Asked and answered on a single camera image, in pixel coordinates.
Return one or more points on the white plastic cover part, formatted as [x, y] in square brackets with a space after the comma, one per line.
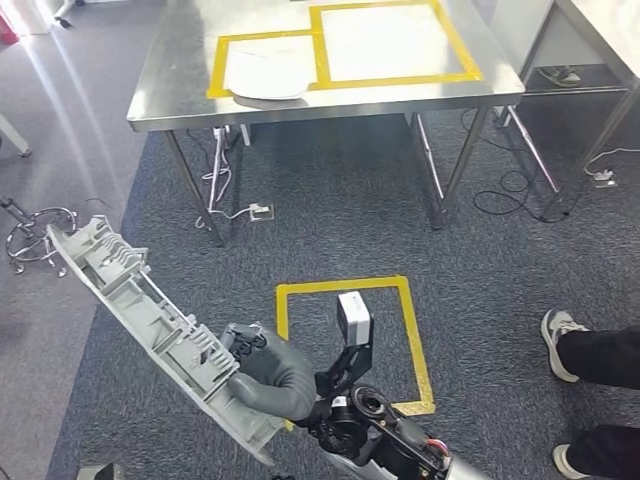
[265, 76]

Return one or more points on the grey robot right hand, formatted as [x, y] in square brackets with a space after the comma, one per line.
[285, 378]

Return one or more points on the chrome stool base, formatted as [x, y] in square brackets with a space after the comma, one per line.
[15, 210]

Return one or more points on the steel side table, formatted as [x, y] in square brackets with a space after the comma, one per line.
[605, 40]

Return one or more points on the red object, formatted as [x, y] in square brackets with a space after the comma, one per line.
[6, 30]

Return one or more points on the steel workbench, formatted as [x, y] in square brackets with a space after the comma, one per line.
[375, 104]

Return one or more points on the metal floor socket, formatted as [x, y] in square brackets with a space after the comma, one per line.
[263, 212]
[605, 179]

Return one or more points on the standing person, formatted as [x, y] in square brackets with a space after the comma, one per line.
[600, 358]

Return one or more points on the grey plastic wheel hubcap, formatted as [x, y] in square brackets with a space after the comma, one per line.
[135, 305]

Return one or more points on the white furniture leg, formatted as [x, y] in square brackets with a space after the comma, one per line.
[12, 136]

